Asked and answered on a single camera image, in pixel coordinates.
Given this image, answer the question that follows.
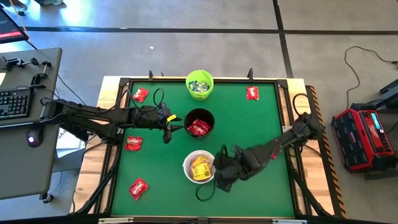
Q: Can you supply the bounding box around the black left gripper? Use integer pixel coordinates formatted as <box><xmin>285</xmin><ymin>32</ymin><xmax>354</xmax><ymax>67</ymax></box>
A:
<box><xmin>146</xmin><ymin>102</ymin><xmax>184</xmax><ymax>144</ymax></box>

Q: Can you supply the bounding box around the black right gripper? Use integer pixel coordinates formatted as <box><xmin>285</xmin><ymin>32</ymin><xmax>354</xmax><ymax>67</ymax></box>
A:
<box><xmin>213</xmin><ymin>145</ymin><xmax>249</xmax><ymax>193</ymax></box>

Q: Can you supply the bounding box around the red candy packet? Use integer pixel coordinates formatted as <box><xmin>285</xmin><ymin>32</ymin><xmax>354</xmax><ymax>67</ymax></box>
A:
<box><xmin>132</xmin><ymin>87</ymin><xmax>150</xmax><ymax>103</ymax></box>
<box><xmin>187</xmin><ymin>118</ymin><xmax>213</xmax><ymax>136</ymax></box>
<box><xmin>246</xmin><ymin>86</ymin><xmax>260</xmax><ymax>101</ymax></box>
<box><xmin>124</xmin><ymin>136</ymin><xmax>144</xmax><ymax>152</ymax></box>
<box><xmin>129</xmin><ymin>177</ymin><xmax>150</xmax><ymax>201</ymax></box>

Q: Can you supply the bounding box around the pale candy bar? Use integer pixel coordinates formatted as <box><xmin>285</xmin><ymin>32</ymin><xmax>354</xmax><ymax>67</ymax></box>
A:
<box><xmin>188</xmin><ymin>80</ymin><xmax>210</xmax><ymax>93</ymax></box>

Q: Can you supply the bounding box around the black plastic bucket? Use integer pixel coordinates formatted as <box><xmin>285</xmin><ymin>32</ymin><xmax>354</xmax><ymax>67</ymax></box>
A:
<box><xmin>183</xmin><ymin>108</ymin><xmax>216</xmax><ymax>139</ymax></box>

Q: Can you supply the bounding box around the lime green plastic bucket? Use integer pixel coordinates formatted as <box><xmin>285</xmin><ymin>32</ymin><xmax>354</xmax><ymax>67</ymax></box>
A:
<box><xmin>185</xmin><ymin>70</ymin><xmax>215</xmax><ymax>101</ymax></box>

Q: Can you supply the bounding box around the green table mat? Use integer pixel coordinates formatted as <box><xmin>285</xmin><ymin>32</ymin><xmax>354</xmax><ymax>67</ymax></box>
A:
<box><xmin>110</xmin><ymin>81</ymin><xmax>295</xmax><ymax>218</ymax></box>

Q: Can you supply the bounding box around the white jack-o-lantern face bucket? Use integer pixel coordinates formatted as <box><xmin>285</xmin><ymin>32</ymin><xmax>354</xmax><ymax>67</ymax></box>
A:
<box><xmin>182</xmin><ymin>149</ymin><xmax>218</xmax><ymax>185</ymax></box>

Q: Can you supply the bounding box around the aluminium bar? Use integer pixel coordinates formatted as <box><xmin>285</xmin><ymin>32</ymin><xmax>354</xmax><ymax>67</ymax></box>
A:
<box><xmin>98</xmin><ymin>217</ymin><xmax>134</xmax><ymax>224</ymax></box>
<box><xmin>272</xmin><ymin>218</ymin><xmax>308</xmax><ymax>224</ymax></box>

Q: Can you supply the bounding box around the yellow black hazard tape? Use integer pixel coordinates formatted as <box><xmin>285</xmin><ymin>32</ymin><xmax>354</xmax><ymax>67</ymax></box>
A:
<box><xmin>306</xmin><ymin>85</ymin><xmax>348</xmax><ymax>218</ymax></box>

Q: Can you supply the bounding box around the white cardboard box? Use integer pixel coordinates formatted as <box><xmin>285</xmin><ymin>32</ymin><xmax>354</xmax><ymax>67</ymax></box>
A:
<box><xmin>55</xmin><ymin>127</ymin><xmax>86</xmax><ymax>150</ymax></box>

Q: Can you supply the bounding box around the red black power box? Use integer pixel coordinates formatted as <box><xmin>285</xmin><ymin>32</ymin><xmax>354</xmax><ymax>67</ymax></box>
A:
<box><xmin>331</xmin><ymin>104</ymin><xmax>398</xmax><ymax>174</ymax></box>

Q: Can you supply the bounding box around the black computer mouse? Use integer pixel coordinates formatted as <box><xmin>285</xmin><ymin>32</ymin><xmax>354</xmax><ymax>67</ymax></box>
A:
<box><xmin>26</xmin><ymin>126</ymin><xmax>44</xmax><ymax>148</ymax></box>

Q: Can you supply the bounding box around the grey keyboard desk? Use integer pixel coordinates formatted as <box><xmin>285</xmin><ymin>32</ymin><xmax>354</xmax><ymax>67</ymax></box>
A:
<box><xmin>0</xmin><ymin>47</ymin><xmax>63</xmax><ymax>127</ymax></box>

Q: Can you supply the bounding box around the grey mouse desk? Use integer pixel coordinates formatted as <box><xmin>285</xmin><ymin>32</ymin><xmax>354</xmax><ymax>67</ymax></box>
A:
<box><xmin>0</xmin><ymin>120</ymin><xmax>60</xmax><ymax>200</ymax></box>

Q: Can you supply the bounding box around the black keyboard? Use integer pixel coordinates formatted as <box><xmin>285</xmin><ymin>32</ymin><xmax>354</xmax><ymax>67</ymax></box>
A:
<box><xmin>0</xmin><ymin>88</ymin><xmax>34</xmax><ymax>121</ymax></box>

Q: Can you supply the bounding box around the black desk clamp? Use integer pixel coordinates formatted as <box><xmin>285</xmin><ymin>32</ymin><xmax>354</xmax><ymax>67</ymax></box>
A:
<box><xmin>0</xmin><ymin>57</ymin><xmax>35</xmax><ymax>72</ymax></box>

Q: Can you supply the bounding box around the dark blue equipment case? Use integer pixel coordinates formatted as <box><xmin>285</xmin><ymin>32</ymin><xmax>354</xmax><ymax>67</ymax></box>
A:
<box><xmin>377</xmin><ymin>79</ymin><xmax>398</xmax><ymax>110</ymax></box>

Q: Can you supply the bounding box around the black computer monitor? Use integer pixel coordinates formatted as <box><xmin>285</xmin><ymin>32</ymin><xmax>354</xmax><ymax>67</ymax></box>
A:
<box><xmin>0</xmin><ymin>7</ymin><xmax>29</xmax><ymax>44</ymax></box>

